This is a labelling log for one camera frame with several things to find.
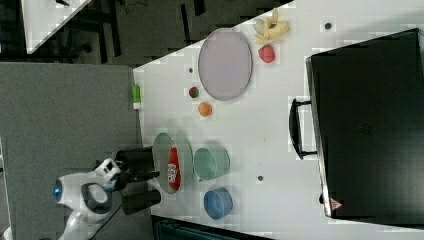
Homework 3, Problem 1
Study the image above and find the round grey plate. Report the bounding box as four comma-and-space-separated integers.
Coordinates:
198, 28, 253, 101

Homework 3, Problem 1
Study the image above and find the dark red toy strawberry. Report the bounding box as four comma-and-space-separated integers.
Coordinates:
189, 87, 199, 99

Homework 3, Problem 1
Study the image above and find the blue bowl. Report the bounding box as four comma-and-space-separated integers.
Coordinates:
203, 187, 233, 220

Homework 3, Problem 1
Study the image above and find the black toaster oven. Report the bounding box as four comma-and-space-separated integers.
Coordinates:
305, 28, 424, 229

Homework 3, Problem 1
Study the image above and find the white side table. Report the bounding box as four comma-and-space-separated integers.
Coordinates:
20, 0, 93, 54

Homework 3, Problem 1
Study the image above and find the green white marker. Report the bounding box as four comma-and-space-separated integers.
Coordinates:
132, 85, 141, 110

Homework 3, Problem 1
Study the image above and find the green bowl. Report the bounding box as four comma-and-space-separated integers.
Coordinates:
193, 145, 230, 181

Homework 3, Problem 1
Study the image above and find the red felt ketchup bottle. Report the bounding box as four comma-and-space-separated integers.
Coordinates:
167, 147, 181, 191

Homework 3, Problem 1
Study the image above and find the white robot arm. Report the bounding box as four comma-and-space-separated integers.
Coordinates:
53, 147, 160, 240

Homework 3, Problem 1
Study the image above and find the peeled toy banana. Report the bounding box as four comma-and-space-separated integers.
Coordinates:
253, 8, 290, 44

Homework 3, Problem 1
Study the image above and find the orange toy fruit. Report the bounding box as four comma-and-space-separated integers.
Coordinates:
198, 102, 212, 117

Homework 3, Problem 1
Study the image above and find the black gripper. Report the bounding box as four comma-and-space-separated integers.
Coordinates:
115, 146, 161, 215

